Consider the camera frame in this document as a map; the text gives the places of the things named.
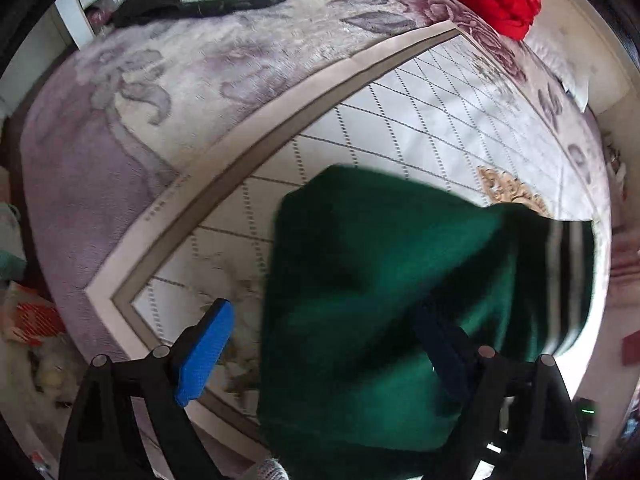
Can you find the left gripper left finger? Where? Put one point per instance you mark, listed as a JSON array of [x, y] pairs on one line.
[[103, 440]]

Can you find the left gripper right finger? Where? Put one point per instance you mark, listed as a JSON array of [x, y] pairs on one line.
[[516, 417]]

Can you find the green and cream varsity jacket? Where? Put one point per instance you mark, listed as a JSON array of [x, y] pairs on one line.
[[346, 389]]

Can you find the grey gloved hand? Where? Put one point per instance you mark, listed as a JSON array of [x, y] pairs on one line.
[[268, 469]]

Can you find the red and white shopping bag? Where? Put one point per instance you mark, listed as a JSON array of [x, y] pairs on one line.
[[27, 318]]

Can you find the floral purple bed blanket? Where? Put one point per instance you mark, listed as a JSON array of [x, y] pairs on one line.
[[154, 160]]

